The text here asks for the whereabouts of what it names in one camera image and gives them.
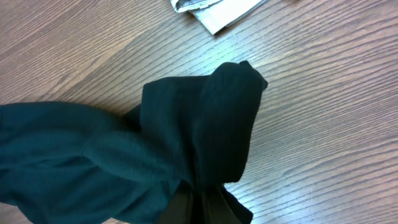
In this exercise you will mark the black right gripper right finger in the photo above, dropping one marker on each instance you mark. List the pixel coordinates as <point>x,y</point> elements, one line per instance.
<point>219,206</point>

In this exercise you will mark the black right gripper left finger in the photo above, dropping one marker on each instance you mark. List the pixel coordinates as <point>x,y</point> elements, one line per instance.
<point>179,209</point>

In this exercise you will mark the black t-shirt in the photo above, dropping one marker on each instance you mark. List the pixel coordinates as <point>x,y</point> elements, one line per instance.
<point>72,163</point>

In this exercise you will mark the folded beige shorts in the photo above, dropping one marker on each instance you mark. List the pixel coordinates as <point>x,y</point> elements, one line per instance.
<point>216,14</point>

